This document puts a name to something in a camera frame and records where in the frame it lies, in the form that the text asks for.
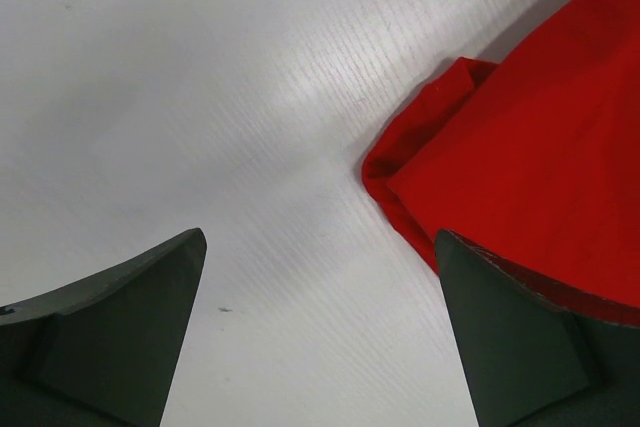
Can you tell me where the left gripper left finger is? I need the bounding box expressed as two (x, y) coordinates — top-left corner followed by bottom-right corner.
(1, 228), (207, 426)

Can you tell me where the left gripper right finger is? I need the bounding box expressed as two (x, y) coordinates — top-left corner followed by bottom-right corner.
(435, 230), (639, 426)

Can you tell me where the red t shirt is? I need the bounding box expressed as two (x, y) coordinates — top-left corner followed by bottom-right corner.
(361, 0), (639, 325)

